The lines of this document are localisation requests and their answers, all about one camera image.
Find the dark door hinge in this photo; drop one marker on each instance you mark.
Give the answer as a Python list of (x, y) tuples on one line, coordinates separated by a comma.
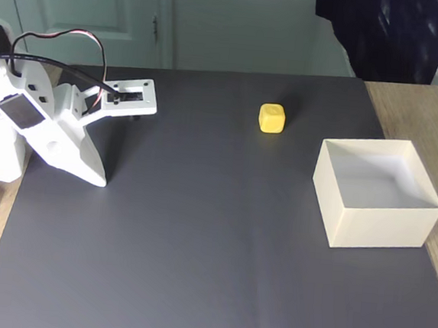
[(154, 28)]

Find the dark grey table mat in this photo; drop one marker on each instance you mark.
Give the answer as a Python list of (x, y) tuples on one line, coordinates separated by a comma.
[(198, 227)]

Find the dark hanging cloth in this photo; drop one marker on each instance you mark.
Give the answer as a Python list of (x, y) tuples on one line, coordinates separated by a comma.
[(387, 37)]

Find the yellow cube block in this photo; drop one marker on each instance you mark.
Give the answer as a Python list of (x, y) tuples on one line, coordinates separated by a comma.
[(272, 119)]

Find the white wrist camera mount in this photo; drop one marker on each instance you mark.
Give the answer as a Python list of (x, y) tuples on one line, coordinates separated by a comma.
[(147, 104)]

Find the white open cardboard box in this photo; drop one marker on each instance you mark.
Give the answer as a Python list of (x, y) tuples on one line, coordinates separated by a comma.
[(382, 228)]

